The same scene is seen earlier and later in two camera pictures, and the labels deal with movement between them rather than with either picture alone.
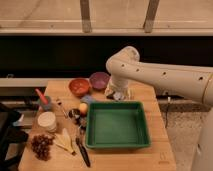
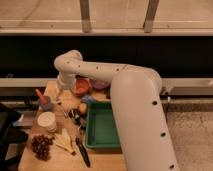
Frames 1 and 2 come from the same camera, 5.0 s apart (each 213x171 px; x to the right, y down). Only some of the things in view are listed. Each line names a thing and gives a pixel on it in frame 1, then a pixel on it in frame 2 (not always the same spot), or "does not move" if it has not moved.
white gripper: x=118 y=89 to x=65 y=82
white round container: x=47 y=121 does not move
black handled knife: x=82 y=149 does not move
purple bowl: x=99 y=80 does not move
